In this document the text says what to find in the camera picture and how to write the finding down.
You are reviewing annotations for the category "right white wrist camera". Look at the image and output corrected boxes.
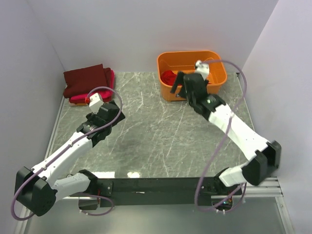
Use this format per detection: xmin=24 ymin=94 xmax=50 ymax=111
xmin=195 ymin=60 xmax=210 ymax=80

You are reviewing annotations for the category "folded maroon t shirt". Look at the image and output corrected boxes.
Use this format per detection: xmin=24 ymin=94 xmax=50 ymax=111
xmin=63 ymin=64 xmax=112 ymax=98

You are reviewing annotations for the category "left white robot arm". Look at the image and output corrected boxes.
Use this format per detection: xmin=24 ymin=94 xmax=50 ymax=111
xmin=13 ymin=100 xmax=125 ymax=216

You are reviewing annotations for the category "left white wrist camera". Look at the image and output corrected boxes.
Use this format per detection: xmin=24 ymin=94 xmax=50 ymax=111
xmin=86 ymin=93 xmax=104 ymax=114

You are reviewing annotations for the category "orange plastic basket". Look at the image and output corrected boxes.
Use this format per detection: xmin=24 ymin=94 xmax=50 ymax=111
xmin=157 ymin=51 xmax=227 ymax=101

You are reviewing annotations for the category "red t shirt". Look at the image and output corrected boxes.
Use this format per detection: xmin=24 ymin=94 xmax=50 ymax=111
xmin=160 ymin=70 xmax=177 ymax=86

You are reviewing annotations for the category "aluminium rail frame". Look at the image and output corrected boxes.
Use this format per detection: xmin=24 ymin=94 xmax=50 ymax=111
xmin=15 ymin=177 xmax=294 ymax=234

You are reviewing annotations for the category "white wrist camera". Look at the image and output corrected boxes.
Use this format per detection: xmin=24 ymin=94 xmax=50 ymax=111
xmin=86 ymin=93 xmax=104 ymax=114
xmin=195 ymin=60 xmax=210 ymax=80

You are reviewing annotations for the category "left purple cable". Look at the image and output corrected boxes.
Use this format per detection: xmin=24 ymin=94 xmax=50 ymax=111
xmin=11 ymin=86 xmax=123 ymax=221

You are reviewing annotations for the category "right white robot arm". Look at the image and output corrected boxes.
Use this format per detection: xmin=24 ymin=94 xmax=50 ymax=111
xmin=171 ymin=72 xmax=282 ymax=195

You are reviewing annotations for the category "folded pink t shirt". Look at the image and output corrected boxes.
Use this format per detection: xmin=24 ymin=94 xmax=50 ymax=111
xmin=70 ymin=68 xmax=115 ymax=103

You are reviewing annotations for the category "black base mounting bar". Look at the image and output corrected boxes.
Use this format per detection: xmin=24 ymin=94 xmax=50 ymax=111
xmin=71 ymin=177 xmax=238 ymax=206

